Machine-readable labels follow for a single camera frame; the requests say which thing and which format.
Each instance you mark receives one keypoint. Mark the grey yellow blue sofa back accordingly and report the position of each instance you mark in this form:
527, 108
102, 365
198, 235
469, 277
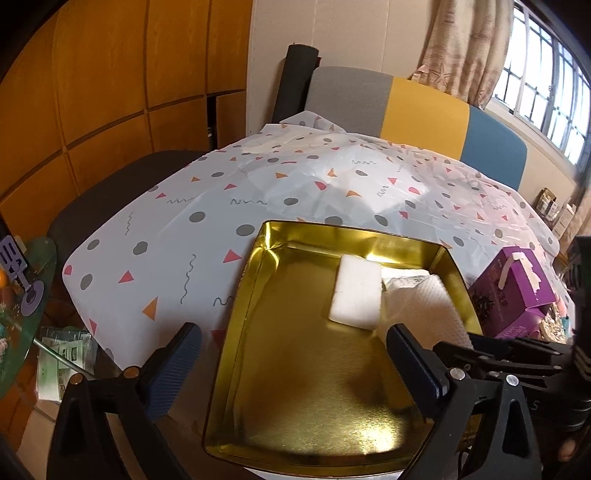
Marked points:
425, 110

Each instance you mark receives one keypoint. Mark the white carton box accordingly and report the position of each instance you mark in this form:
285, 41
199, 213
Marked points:
564, 221

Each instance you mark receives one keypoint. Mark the round glass side table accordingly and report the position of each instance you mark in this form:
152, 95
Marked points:
23, 341

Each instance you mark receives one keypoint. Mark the brown packets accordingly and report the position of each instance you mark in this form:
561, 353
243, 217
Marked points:
547, 203

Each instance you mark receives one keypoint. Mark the green and white packets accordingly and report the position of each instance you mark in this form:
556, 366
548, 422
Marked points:
60, 369

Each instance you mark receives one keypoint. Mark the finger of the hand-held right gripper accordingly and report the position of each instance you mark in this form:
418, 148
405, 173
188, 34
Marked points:
531, 373
508, 349

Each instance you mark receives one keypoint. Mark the wooden wardrobe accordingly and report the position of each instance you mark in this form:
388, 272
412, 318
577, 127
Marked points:
115, 92

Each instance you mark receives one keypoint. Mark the purple cardboard box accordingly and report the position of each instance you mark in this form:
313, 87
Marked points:
503, 295

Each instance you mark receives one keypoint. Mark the gold metal tin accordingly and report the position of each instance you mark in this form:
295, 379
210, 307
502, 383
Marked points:
300, 369

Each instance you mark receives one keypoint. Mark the white sponge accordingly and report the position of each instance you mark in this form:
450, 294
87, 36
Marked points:
355, 295

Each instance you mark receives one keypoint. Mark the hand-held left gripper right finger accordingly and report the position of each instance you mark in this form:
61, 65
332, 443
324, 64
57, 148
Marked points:
415, 369

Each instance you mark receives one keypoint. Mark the person's right hand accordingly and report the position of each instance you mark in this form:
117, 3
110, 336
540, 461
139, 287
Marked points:
567, 450

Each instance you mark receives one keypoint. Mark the white paper towel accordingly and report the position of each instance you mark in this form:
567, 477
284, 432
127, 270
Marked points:
429, 300

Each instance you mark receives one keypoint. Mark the black rolled mat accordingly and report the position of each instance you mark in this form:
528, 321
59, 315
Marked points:
295, 78

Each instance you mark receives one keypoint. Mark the white wet wipes pack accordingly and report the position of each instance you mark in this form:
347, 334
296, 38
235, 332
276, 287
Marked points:
401, 279

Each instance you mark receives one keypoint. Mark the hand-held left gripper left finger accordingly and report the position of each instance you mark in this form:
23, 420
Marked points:
173, 369

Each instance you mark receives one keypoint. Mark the beige starfish print curtain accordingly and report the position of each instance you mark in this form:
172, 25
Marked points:
461, 46

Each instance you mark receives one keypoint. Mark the barred window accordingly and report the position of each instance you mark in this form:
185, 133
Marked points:
549, 69

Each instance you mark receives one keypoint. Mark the dark upholstered chair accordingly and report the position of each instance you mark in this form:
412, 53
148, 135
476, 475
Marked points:
115, 184

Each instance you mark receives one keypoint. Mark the patterned plastic tablecloth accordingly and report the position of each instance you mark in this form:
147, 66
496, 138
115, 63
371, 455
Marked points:
277, 184

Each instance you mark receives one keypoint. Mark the purple plastic stand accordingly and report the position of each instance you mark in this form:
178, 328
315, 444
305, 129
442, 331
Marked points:
32, 295

